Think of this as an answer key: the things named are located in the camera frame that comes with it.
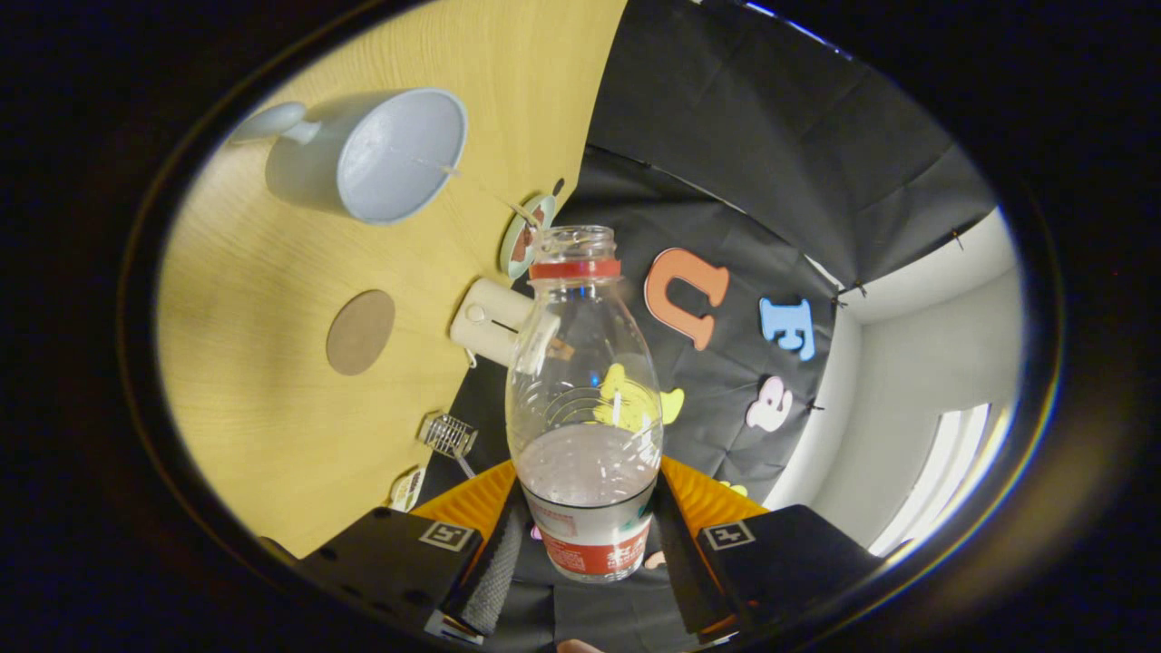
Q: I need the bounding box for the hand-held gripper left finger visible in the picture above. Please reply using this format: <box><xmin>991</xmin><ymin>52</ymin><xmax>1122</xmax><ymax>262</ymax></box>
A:
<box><xmin>292</xmin><ymin>460</ymin><xmax>532</xmax><ymax>647</ymax></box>

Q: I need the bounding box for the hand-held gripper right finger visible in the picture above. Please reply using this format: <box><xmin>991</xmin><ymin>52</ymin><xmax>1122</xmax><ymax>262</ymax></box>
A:
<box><xmin>651</xmin><ymin>456</ymin><xmax>885</xmax><ymax>647</ymax></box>

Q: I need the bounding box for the clear plastic juice bottle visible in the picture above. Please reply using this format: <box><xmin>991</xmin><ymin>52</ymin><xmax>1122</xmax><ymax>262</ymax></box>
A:
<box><xmin>504</xmin><ymin>225</ymin><xmax>665</xmax><ymax>583</ymax></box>

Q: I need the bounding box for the round brown coaster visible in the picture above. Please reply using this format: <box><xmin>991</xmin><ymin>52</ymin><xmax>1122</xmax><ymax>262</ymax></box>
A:
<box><xmin>326</xmin><ymin>289</ymin><xmax>397</xmax><ymax>377</ymax></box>

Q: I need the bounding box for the pale grey cup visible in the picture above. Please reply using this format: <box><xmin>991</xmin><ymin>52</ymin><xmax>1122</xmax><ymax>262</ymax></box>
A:
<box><xmin>227</xmin><ymin>87</ymin><xmax>469</xmax><ymax>226</ymax></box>

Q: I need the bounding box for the white divided dish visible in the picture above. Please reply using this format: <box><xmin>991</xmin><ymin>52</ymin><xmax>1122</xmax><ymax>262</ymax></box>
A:
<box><xmin>390</xmin><ymin>467</ymin><xmax>427</xmax><ymax>513</ymax></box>

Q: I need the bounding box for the cream toaster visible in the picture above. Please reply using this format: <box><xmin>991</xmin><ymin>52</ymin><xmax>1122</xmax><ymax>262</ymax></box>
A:
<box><xmin>449</xmin><ymin>278</ymin><xmax>536</xmax><ymax>368</ymax></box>

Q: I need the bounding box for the large ceiling light panel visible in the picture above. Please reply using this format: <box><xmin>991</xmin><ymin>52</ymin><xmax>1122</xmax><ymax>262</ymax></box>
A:
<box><xmin>866</xmin><ymin>404</ymin><xmax>1012</xmax><ymax>556</ymax></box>

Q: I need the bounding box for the wooden table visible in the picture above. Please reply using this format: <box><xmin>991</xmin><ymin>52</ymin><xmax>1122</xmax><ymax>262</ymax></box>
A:
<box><xmin>156</xmin><ymin>0</ymin><xmax>629</xmax><ymax>559</ymax></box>

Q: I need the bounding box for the pale green plate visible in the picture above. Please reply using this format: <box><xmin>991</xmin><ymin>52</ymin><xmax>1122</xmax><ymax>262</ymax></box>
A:
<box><xmin>499</xmin><ymin>193</ymin><xmax>557</xmax><ymax>279</ymax></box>

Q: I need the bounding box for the brown sausage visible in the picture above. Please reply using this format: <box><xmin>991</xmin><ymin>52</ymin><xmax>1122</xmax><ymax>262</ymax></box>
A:
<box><xmin>510</xmin><ymin>205</ymin><xmax>549</xmax><ymax>265</ymax></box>

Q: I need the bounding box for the metal wire holder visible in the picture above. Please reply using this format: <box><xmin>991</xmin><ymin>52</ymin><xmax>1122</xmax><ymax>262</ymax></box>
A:
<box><xmin>417</xmin><ymin>413</ymin><xmax>479</xmax><ymax>459</ymax></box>

